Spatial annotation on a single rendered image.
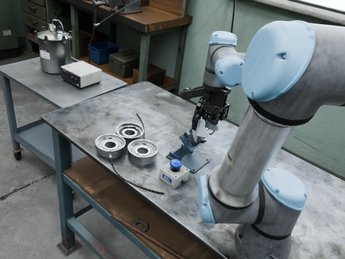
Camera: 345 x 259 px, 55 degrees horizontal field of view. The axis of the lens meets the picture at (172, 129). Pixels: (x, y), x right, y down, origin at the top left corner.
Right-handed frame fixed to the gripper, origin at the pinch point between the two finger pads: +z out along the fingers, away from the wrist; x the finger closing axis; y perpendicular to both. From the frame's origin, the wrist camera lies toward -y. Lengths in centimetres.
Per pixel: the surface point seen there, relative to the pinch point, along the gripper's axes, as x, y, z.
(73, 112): -10, -55, 12
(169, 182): -16.1, 1.8, 10.2
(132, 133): -4.8, -26.0, 10.4
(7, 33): 90, -300, 63
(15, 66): 9, -135, 24
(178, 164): -12.8, 2.1, 4.5
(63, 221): -20, -54, 70
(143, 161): -15.1, -10.6, 9.7
